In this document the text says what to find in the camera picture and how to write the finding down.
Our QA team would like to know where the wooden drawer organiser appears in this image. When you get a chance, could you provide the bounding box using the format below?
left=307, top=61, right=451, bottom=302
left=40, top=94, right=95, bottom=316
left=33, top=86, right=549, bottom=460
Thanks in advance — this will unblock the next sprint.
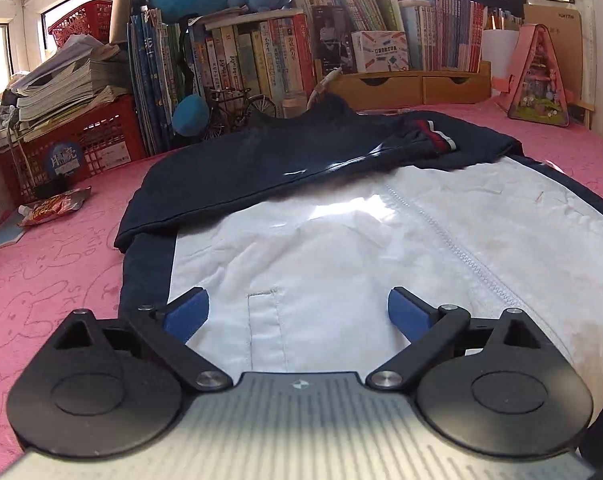
left=315, top=60, right=492, bottom=107

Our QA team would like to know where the brown cardboard tube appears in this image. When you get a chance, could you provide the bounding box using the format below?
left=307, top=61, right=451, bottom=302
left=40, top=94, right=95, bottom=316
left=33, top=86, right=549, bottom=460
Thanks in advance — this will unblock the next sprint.
left=108, top=0, right=136, bottom=46

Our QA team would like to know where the black strap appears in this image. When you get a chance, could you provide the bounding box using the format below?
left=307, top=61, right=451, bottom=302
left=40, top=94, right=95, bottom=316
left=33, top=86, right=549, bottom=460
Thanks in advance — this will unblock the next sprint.
left=175, top=17, right=195, bottom=98

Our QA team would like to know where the brown cardboard box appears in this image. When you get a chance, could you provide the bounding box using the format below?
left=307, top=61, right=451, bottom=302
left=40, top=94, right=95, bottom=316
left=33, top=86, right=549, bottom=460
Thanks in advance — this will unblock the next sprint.
left=523, top=4, right=585, bottom=106

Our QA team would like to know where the row of green-spined books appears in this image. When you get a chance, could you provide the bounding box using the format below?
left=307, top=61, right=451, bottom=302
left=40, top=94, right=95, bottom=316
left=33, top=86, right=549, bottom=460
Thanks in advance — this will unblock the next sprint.
left=301, top=0, right=402, bottom=33

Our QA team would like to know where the pink triangular toy pack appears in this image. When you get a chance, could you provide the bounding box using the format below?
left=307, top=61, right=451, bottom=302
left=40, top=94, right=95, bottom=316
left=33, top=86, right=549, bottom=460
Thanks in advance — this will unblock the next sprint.
left=491, top=24, right=595, bottom=129

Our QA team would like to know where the stack of paper workbooks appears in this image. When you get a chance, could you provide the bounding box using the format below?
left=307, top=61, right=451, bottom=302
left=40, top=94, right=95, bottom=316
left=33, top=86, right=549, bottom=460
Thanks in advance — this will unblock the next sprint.
left=8, top=35, right=132, bottom=136

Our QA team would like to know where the blue booklet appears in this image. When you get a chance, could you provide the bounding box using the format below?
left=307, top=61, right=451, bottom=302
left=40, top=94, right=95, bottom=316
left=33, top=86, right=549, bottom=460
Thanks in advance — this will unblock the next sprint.
left=0, top=207, right=28, bottom=254

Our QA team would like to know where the row of thin blue books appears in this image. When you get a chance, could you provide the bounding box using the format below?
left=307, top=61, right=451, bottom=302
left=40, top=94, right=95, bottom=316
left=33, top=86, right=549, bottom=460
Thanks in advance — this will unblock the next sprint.
left=128, top=7, right=192, bottom=156

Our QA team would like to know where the pink plastic cup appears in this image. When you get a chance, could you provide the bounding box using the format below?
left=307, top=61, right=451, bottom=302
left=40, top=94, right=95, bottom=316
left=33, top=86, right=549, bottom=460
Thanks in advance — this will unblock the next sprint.
left=281, top=92, right=306, bottom=119

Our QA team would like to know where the beige woven skipping rope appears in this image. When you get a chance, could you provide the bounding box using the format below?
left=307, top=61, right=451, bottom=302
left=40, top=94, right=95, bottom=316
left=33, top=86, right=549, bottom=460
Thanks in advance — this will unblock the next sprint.
left=307, top=66, right=346, bottom=109

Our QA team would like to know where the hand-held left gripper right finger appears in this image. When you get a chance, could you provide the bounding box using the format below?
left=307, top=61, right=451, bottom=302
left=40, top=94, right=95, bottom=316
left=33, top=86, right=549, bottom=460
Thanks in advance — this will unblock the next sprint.
left=365, top=286, right=545, bottom=391

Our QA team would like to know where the red plastic basket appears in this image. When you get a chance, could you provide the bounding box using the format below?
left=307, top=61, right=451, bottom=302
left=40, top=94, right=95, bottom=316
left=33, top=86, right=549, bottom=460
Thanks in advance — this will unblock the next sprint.
left=48, top=0, right=113, bottom=45

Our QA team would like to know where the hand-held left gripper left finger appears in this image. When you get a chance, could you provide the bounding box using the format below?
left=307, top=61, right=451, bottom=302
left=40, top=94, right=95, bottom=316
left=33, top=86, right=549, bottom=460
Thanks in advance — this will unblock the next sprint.
left=54, top=286, right=233, bottom=392

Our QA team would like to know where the black model bicycle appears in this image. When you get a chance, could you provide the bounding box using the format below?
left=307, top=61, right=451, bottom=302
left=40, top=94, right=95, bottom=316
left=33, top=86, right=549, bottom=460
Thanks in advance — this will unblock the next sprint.
left=201, top=87, right=278, bottom=140

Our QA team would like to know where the red snack packet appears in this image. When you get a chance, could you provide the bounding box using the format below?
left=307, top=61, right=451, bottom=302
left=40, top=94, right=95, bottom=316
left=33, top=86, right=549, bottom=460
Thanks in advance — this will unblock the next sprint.
left=18, top=186, right=93, bottom=228

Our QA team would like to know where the row of pale blue books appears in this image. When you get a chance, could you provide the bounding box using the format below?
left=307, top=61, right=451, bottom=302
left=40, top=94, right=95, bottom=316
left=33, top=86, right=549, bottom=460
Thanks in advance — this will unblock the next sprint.
left=399, top=0, right=439, bottom=72

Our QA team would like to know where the navy and white jacket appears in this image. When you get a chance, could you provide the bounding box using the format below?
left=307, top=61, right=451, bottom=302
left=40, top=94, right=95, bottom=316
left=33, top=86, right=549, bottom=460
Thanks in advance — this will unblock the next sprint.
left=114, top=95, right=603, bottom=411

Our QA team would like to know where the row of red blue-spined books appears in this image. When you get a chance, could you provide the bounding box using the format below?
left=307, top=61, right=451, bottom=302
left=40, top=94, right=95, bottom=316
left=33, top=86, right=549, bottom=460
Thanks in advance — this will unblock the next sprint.
left=434, top=0, right=488, bottom=73

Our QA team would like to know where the white paper sheet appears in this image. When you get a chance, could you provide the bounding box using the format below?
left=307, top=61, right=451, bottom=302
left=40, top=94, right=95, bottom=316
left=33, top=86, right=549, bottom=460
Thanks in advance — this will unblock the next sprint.
left=481, top=29, right=525, bottom=92

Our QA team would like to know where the row of thick colourful books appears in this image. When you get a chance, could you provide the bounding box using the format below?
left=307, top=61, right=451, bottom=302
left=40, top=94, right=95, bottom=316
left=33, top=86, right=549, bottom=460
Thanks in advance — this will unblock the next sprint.
left=188, top=10, right=317, bottom=111

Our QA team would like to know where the black smartphone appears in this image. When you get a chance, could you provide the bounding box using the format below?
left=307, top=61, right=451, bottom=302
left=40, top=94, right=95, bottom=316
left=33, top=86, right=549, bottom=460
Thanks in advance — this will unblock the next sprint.
left=311, top=5, right=356, bottom=75

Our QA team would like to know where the red plastic crate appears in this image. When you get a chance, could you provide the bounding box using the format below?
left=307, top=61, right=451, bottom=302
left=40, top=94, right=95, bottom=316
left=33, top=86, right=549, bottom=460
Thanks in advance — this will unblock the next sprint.
left=0, top=94, right=149, bottom=206

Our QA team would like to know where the white pencil-print box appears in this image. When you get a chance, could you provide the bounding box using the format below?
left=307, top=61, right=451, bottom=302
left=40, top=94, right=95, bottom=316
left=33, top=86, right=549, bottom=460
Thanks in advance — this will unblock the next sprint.
left=351, top=30, right=410, bottom=74

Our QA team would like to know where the blue plush ball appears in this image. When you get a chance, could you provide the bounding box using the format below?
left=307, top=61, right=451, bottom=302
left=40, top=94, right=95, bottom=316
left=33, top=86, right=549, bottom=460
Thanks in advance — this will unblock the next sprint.
left=172, top=94, right=211, bottom=137

